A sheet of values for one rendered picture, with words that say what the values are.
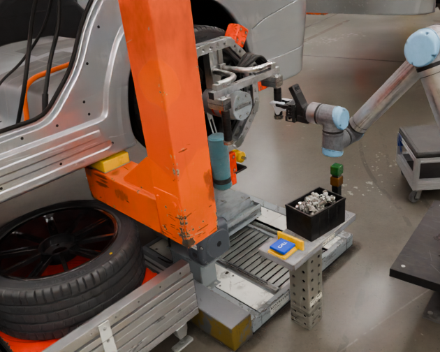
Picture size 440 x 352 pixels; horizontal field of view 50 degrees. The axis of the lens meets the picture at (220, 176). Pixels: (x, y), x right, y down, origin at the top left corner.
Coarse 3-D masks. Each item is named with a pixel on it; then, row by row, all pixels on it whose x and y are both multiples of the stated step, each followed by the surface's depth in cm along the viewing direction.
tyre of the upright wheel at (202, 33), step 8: (200, 32) 213; (208, 32) 216; (216, 32) 219; (224, 32) 223; (200, 40) 214; (128, 96) 216; (136, 104) 212; (136, 112) 214; (136, 120) 216; (136, 128) 220; (136, 136) 226; (144, 144) 230
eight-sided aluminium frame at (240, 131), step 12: (228, 36) 216; (204, 48) 206; (216, 48) 211; (228, 48) 222; (240, 48) 222; (252, 84) 234; (252, 96) 237; (252, 108) 239; (240, 120) 241; (252, 120) 241; (240, 132) 238; (240, 144) 239
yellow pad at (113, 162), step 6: (114, 156) 206; (120, 156) 207; (126, 156) 210; (96, 162) 205; (102, 162) 202; (108, 162) 204; (114, 162) 206; (120, 162) 208; (126, 162) 210; (96, 168) 208; (102, 168) 204; (108, 168) 204; (114, 168) 206
